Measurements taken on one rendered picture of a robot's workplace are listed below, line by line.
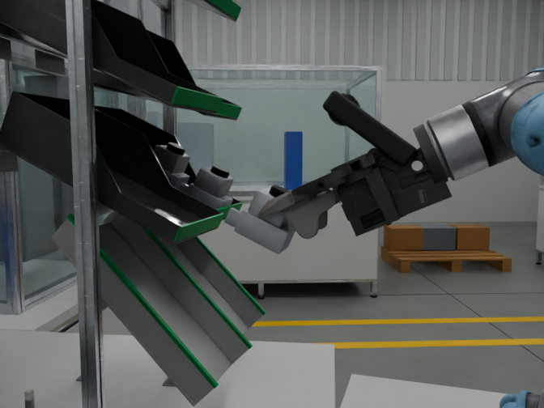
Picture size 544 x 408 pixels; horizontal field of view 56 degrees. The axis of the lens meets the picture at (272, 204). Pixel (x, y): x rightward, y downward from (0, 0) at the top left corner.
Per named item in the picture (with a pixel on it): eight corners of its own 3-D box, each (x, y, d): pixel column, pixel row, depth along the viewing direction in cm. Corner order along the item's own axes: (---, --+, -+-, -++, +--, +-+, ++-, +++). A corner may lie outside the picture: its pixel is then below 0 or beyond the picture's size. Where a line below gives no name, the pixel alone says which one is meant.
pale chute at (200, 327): (232, 363, 74) (252, 346, 73) (193, 407, 62) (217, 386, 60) (109, 223, 78) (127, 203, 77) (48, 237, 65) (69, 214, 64)
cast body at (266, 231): (287, 248, 65) (310, 199, 64) (278, 255, 61) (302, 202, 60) (231, 219, 67) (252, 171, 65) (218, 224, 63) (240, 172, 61)
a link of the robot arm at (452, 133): (462, 102, 52) (457, 107, 60) (419, 121, 53) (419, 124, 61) (492, 169, 52) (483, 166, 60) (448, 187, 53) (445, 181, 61)
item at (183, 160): (184, 192, 85) (199, 154, 83) (171, 194, 81) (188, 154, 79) (142, 170, 87) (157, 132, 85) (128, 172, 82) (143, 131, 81)
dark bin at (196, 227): (218, 228, 72) (238, 181, 71) (174, 245, 60) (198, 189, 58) (64, 145, 78) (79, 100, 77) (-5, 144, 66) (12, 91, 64)
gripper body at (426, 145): (350, 239, 57) (456, 197, 53) (319, 168, 57) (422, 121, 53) (358, 228, 64) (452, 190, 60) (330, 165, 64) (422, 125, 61)
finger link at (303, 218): (272, 255, 58) (347, 223, 57) (251, 207, 58) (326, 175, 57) (274, 252, 61) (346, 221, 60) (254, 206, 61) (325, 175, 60)
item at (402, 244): (477, 256, 623) (478, 223, 619) (511, 271, 544) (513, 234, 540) (380, 257, 617) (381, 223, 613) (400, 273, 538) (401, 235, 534)
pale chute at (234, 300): (248, 328, 89) (266, 312, 88) (219, 358, 77) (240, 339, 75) (145, 211, 93) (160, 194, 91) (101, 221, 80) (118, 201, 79)
